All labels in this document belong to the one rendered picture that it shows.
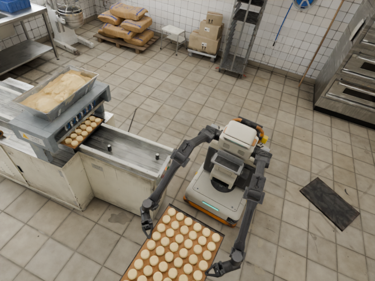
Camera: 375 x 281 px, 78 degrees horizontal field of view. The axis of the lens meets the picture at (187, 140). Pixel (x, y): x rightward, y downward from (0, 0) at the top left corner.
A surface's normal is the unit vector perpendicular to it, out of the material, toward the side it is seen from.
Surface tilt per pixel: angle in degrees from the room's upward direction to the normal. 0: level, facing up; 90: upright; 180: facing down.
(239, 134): 43
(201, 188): 1
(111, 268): 0
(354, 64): 90
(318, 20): 90
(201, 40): 87
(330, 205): 0
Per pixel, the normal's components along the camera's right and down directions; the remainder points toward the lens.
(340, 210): 0.11, -0.68
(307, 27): -0.39, 0.64
